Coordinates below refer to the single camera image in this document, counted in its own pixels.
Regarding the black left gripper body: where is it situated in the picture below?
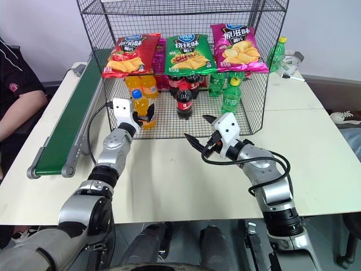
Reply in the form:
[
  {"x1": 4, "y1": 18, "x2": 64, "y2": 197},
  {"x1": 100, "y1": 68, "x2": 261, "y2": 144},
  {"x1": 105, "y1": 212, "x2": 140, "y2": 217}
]
[{"x1": 131, "y1": 111, "x2": 146, "y2": 129}]

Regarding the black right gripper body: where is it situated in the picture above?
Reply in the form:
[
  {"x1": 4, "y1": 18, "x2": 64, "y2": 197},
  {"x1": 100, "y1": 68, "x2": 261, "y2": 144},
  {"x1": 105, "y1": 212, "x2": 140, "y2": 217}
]
[{"x1": 203, "y1": 130, "x2": 224, "y2": 155}]

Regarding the orange soda bottle blue cap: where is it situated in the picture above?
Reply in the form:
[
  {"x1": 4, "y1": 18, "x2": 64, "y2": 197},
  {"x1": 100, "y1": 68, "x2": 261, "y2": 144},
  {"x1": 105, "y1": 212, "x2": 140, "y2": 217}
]
[{"x1": 130, "y1": 89, "x2": 156, "y2": 130}]

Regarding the green conveyor belt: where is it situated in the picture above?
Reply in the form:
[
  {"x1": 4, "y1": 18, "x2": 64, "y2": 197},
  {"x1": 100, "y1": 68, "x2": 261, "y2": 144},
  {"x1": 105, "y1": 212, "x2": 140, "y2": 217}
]
[{"x1": 27, "y1": 55, "x2": 105, "y2": 179}]

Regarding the cola bottle red cap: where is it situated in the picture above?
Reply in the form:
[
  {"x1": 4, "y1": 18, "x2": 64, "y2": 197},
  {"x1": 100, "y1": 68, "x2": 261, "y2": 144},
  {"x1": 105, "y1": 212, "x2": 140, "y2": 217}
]
[
  {"x1": 168, "y1": 74, "x2": 184, "y2": 98},
  {"x1": 183, "y1": 73, "x2": 201, "y2": 100},
  {"x1": 175, "y1": 82, "x2": 196, "y2": 121}
]

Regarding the green soda bottle yellow cap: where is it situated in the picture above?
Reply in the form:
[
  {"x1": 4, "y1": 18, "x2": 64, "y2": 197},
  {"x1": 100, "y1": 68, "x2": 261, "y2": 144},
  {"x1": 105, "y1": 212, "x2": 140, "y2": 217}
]
[
  {"x1": 221, "y1": 77, "x2": 244, "y2": 115},
  {"x1": 227, "y1": 71, "x2": 245, "y2": 85},
  {"x1": 266, "y1": 36, "x2": 288, "y2": 75},
  {"x1": 208, "y1": 72, "x2": 227, "y2": 98}
]

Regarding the magenta chips bag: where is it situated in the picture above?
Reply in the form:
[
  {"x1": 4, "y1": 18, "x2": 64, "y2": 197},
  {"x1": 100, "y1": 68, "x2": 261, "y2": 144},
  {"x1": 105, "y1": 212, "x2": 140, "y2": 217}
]
[
  {"x1": 210, "y1": 23, "x2": 270, "y2": 74},
  {"x1": 151, "y1": 37, "x2": 168, "y2": 91}
]

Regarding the red chips bag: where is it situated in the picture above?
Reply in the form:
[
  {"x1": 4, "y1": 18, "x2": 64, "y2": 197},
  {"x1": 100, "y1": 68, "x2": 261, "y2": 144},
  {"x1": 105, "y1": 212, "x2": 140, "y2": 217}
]
[{"x1": 101, "y1": 33, "x2": 162, "y2": 80}]

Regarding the green chips bag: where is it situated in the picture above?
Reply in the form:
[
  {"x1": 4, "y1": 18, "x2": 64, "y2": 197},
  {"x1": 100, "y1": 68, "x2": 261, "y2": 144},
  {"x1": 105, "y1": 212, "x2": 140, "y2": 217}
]
[{"x1": 164, "y1": 33, "x2": 218, "y2": 77}]

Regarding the white marker pen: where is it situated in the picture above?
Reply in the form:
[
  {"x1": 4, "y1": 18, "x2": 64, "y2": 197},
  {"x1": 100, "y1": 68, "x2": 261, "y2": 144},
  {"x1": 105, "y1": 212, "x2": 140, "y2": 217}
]
[{"x1": 281, "y1": 74, "x2": 306, "y2": 83}]

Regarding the dark rounded robot leg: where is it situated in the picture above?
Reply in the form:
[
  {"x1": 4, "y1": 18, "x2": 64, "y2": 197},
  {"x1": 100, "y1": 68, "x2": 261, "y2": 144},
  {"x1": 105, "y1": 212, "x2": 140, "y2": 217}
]
[
  {"x1": 199, "y1": 225, "x2": 235, "y2": 269},
  {"x1": 123, "y1": 222, "x2": 173, "y2": 269}
]

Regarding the person in black shirt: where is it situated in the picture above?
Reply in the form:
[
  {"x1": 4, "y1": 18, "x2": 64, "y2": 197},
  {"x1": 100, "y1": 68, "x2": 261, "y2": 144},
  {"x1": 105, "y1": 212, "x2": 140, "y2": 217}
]
[{"x1": 0, "y1": 36, "x2": 49, "y2": 181}]

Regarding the white sneaker with laces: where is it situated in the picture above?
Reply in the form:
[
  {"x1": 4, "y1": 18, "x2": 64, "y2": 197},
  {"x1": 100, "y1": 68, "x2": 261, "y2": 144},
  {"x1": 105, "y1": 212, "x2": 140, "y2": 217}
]
[{"x1": 329, "y1": 110, "x2": 361, "y2": 125}]

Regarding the blue jeans leg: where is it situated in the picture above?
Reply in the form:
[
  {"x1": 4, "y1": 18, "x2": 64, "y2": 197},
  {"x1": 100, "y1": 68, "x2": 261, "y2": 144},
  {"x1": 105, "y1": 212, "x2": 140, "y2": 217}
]
[{"x1": 338, "y1": 123, "x2": 361, "y2": 163}]

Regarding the white shoe under table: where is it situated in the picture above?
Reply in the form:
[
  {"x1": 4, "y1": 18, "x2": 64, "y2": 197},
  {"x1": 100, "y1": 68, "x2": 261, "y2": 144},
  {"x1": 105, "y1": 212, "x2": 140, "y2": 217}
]
[{"x1": 10, "y1": 225, "x2": 39, "y2": 245}]

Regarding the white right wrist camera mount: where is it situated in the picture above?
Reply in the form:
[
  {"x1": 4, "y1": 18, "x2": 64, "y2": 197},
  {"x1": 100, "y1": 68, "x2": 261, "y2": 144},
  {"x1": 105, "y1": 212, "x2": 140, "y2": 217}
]
[{"x1": 210, "y1": 112, "x2": 243, "y2": 159}]

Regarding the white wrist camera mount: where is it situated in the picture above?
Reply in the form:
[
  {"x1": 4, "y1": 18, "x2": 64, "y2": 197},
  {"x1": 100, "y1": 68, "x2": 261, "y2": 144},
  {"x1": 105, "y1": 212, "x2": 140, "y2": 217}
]
[
  {"x1": 112, "y1": 97, "x2": 142, "y2": 134},
  {"x1": 210, "y1": 112, "x2": 243, "y2": 159}
]

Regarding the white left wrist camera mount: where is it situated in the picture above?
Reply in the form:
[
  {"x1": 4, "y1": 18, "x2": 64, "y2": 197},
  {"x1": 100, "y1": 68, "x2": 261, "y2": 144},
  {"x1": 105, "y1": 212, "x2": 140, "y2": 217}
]
[{"x1": 112, "y1": 97, "x2": 142, "y2": 134}]

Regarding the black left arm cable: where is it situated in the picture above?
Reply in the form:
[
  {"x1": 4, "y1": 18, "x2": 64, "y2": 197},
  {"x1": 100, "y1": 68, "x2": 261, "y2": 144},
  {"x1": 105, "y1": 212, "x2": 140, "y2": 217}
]
[{"x1": 86, "y1": 102, "x2": 114, "y2": 165}]

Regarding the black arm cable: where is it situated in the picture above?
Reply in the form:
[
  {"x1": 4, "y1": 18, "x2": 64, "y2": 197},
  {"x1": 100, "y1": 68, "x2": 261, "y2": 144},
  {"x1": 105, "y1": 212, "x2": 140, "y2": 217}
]
[
  {"x1": 201, "y1": 138, "x2": 292, "y2": 196},
  {"x1": 86, "y1": 102, "x2": 114, "y2": 165}
]

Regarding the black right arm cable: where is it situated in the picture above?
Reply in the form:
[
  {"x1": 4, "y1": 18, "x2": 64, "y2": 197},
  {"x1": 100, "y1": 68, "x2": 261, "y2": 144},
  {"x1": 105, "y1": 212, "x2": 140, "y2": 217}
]
[{"x1": 201, "y1": 138, "x2": 292, "y2": 196}]

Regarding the black wire mesh rack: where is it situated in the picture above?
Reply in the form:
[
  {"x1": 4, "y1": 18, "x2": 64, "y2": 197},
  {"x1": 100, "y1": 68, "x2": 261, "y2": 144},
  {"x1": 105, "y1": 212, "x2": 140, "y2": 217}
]
[{"x1": 75, "y1": 0, "x2": 291, "y2": 139}]

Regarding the black strap with buckle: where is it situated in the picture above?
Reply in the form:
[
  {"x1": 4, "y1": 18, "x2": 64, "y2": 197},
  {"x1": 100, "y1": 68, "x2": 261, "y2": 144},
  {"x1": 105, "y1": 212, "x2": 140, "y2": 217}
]
[{"x1": 244, "y1": 221, "x2": 281, "y2": 271}]

